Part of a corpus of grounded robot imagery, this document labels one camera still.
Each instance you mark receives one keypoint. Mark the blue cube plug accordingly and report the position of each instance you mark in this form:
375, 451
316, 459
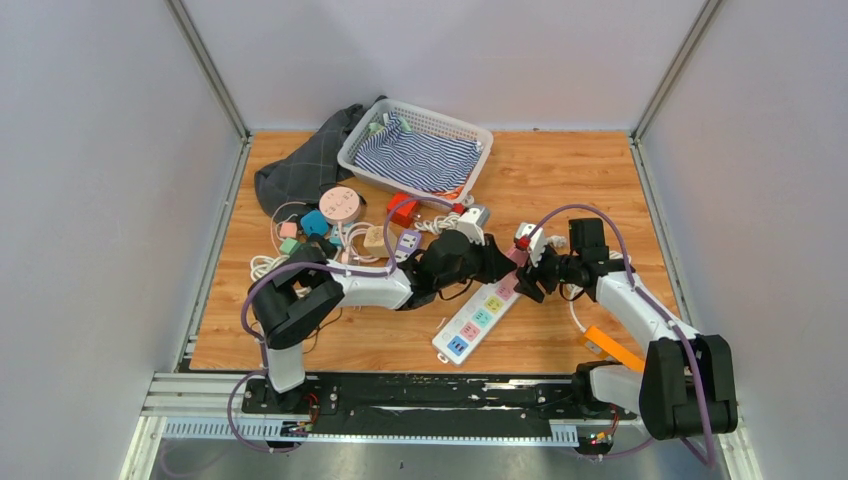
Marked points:
314, 223

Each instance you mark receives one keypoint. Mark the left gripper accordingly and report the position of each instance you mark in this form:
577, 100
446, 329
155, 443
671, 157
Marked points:
493, 264

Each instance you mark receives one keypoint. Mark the orange power strip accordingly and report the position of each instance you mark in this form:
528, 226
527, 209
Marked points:
607, 349

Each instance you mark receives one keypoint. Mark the white long power strip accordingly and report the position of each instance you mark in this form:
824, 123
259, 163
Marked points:
463, 333

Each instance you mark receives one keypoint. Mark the blue striped cloth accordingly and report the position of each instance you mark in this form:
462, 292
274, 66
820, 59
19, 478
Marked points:
426, 162

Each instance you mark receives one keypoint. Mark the purple power strip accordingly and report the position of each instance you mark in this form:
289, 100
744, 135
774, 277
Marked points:
407, 243

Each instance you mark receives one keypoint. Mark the small pink plug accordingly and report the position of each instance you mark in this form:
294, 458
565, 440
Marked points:
287, 230

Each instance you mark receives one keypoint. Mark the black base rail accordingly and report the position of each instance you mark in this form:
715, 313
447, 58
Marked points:
441, 405

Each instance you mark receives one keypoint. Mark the dark green dragon cube plug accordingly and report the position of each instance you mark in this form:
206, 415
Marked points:
328, 248

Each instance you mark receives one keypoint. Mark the small green plug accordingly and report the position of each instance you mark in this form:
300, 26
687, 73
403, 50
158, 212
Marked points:
288, 246

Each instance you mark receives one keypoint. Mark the beige cube plug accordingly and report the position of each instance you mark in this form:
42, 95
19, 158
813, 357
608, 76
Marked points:
378, 242

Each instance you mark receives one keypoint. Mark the dark grey checked cloth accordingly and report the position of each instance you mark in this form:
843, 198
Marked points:
303, 175

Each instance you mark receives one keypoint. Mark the light pink cube plug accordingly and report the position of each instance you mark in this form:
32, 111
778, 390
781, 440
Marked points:
519, 255

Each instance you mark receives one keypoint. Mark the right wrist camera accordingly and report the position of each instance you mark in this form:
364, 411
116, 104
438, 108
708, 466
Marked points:
531, 239

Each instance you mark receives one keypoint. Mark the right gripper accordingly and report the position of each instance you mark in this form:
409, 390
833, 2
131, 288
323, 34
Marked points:
528, 282

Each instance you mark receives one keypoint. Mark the round pink power socket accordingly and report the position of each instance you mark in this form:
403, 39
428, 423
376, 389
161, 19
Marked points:
340, 205

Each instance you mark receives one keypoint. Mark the white plastic basket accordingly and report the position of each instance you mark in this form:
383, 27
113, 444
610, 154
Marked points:
423, 121

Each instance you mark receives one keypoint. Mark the red cube plug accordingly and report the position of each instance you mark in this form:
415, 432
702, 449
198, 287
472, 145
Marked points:
402, 210

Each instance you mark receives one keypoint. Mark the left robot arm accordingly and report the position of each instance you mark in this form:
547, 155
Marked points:
291, 302

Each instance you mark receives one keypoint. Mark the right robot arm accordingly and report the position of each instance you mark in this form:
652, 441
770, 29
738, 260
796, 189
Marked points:
686, 386

